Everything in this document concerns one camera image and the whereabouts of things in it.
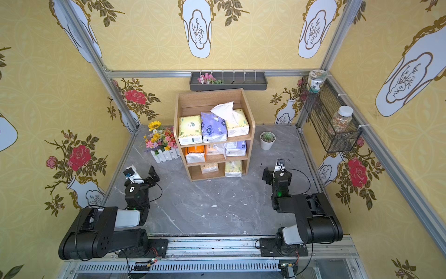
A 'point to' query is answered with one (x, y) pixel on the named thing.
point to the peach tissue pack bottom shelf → (209, 167)
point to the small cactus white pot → (267, 139)
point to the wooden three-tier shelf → (193, 104)
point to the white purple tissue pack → (236, 149)
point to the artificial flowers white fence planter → (161, 142)
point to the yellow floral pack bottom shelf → (233, 168)
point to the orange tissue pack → (196, 149)
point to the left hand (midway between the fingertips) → (137, 171)
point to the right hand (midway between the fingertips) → (280, 168)
